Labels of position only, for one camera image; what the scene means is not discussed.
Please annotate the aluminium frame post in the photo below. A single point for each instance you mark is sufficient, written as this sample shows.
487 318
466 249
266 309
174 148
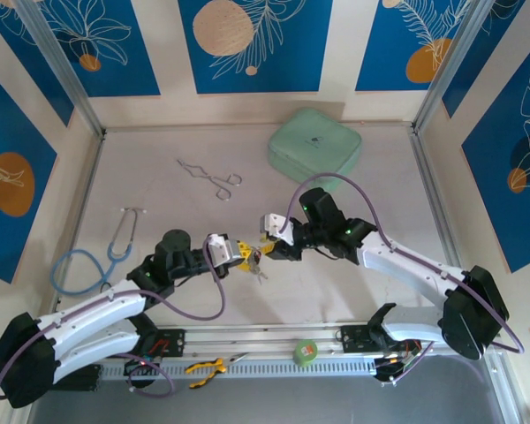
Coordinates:
450 66
61 66

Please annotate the yellow black pliers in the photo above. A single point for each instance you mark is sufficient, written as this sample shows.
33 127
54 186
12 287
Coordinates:
203 365

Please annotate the mint green zipper pouch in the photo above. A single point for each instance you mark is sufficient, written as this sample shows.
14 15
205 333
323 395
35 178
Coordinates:
313 141

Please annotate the blue stethoscope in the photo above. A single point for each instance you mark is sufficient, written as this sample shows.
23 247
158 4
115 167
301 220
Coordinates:
113 256

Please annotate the silver split keyring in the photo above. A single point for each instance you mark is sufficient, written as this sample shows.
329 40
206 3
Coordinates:
253 261

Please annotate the metal crucible tongs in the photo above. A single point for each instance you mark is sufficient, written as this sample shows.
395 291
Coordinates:
212 180

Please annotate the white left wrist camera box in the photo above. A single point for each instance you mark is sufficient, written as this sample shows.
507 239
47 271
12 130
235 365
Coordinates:
218 252

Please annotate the green tape roll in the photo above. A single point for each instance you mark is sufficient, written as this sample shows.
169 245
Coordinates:
305 352

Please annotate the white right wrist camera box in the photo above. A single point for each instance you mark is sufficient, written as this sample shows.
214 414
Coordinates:
274 223

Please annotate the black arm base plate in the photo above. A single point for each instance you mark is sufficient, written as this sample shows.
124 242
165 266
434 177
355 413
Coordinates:
176 342
351 340

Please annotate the silver key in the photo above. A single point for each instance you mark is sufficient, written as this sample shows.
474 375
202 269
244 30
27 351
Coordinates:
260 276
254 269

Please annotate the red key tag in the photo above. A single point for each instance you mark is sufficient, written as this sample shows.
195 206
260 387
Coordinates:
257 254

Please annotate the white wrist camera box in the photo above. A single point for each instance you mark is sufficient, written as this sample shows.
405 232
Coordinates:
274 223
218 252

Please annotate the aluminium mounting rail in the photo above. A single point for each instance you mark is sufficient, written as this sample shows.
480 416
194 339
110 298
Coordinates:
256 338

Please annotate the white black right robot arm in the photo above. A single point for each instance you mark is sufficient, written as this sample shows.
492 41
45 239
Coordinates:
406 269

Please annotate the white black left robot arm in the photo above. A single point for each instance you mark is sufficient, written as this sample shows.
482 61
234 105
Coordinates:
93 313

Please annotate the aluminium table side rail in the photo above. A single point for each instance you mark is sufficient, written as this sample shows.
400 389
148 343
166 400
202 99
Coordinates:
436 199
88 176

